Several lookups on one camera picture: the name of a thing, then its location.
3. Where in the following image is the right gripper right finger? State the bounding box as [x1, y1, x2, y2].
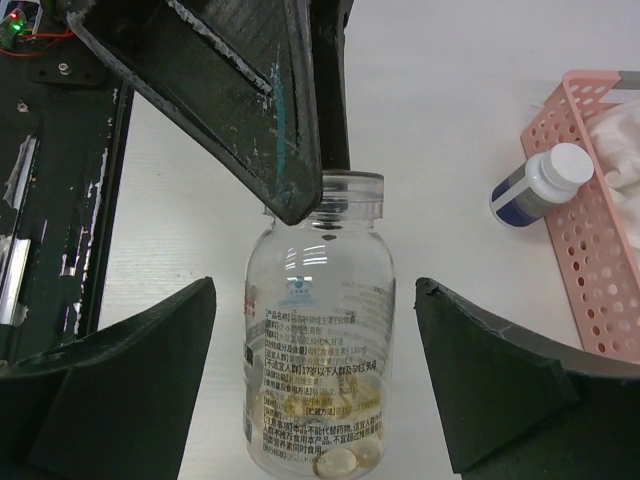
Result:
[415, 278, 639, 479]

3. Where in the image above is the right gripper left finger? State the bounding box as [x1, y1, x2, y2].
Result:
[1, 277, 216, 479]

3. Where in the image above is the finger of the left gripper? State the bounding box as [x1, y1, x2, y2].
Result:
[310, 0, 353, 170]
[67, 1, 322, 225]

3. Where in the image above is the clear pill bottle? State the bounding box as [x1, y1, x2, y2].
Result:
[243, 171, 396, 479]

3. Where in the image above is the pink plastic basket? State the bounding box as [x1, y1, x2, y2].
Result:
[520, 70, 639, 363]

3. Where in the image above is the white capped pill bottle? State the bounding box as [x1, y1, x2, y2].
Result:
[490, 143, 595, 228]

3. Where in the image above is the white cloth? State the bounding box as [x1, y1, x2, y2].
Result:
[584, 97, 640, 206]

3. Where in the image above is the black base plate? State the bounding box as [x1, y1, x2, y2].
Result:
[1, 20, 133, 364]

